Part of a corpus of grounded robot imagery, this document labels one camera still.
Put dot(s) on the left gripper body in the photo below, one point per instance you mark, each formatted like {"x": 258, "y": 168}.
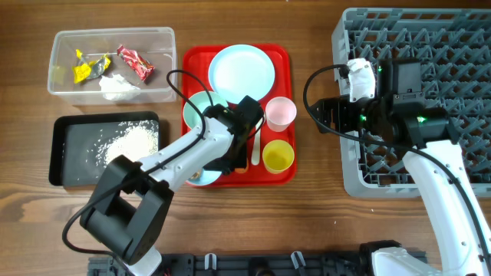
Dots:
{"x": 233, "y": 161}

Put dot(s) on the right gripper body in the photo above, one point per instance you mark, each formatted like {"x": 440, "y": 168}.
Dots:
{"x": 364, "y": 113}

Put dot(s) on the green bowl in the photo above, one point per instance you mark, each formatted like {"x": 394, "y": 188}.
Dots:
{"x": 201, "y": 101}

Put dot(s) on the orange carrot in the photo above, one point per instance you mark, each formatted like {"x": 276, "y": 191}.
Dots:
{"x": 244, "y": 169}

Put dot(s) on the blue bowl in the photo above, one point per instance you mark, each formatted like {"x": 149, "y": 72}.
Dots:
{"x": 207, "y": 177}

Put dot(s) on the white rice pile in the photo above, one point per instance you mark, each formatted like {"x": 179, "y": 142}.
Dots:
{"x": 133, "y": 139}

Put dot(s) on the red snack wrapper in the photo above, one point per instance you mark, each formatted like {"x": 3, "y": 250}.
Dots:
{"x": 136, "y": 62}

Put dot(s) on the white tissue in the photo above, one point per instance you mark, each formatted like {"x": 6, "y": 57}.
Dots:
{"x": 117, "y": 88}

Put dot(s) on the yellow silver wrapper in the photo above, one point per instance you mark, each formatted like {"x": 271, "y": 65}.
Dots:
{"x": 89, "y": 70}

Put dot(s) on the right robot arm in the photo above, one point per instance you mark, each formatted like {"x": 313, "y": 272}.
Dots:
{"x": 385, "y": 106}

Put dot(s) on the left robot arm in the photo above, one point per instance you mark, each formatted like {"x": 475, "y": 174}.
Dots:
{"x": 130, "y": 203}

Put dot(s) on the grey dishwasher rack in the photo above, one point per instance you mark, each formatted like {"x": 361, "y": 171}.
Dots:
{"x": 453, "y": 46}

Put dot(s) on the clear plastic waste bin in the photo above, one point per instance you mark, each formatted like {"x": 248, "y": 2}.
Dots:
{"x": 155, "y": 44}

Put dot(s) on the black waste tray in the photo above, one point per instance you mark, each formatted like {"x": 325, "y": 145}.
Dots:
{"x": 71, "y": 136}

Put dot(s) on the pink cup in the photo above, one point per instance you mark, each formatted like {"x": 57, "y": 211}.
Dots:
{"x": 280, "y": 113}

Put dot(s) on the white plastic spoon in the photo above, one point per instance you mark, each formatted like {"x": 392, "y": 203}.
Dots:
{"x": 255, "y": 157}

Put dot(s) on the light blue plate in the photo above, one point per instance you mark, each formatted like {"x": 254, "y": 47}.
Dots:
{"x": 241, "y": 70}

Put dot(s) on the yellow cup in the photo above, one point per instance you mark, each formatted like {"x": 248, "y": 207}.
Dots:
{"x": 278, "y": 156}

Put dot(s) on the red serving tray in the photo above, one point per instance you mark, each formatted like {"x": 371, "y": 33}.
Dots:
{"x": 197, "y": 61}

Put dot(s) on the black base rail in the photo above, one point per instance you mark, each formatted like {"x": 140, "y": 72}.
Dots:
{"x": 297, "y": 263}

